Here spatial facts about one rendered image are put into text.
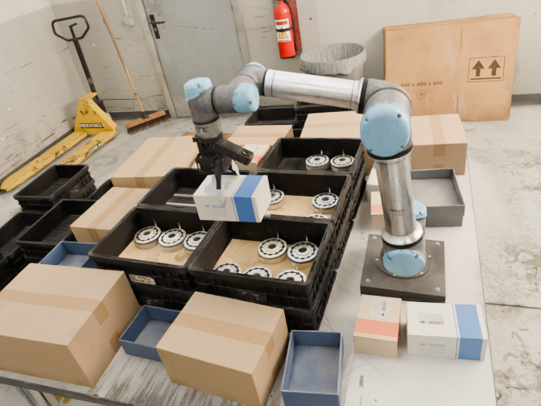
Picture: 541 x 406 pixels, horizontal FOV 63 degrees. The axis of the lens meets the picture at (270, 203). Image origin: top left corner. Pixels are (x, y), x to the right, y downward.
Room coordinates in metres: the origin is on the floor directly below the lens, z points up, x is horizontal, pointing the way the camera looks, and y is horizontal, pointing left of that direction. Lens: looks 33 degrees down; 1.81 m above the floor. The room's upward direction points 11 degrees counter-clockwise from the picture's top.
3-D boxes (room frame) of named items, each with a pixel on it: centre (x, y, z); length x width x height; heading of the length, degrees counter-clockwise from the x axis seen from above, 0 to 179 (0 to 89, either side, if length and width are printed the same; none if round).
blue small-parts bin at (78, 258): (1.40, 0.79, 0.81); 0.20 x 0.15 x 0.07; 66
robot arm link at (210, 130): (1.18, 0.13, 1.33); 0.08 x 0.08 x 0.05
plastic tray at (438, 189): (1.44, -0.64, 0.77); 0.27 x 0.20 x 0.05; 164
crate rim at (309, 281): (1.12, 0.05, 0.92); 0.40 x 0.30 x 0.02; 64
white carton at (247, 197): (1.17, 0.11, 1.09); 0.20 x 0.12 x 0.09; 67
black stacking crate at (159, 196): (1.57, 0.28, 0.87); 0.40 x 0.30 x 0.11; 64
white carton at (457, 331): (0.81, -0.41, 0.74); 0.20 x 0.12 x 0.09; 72
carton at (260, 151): (1.78, 0.04, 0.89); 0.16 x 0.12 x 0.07; 152
